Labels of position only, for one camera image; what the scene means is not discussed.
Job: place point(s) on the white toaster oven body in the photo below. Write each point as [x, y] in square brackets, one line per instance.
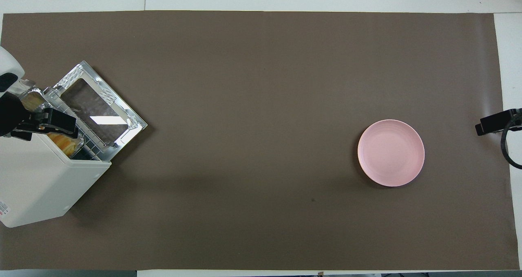
[40, 179]

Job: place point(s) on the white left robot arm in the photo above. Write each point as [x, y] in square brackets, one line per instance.
[10, 63]

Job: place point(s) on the red white oven sticker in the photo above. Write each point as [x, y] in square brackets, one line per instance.
[3, 211]

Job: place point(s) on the pink round plate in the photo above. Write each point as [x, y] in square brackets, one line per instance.
[391, 154]

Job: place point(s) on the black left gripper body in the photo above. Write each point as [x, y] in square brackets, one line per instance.
[12, 114]

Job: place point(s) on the brown table mat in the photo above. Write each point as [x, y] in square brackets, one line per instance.
[244, 187]

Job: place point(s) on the golden bread loaf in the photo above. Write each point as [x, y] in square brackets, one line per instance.
[65, 144]

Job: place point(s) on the aluminium foil tray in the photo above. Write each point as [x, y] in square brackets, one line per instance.
[33, 99]

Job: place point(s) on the chrome glass oven door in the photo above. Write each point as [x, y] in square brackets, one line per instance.
[94, 101]

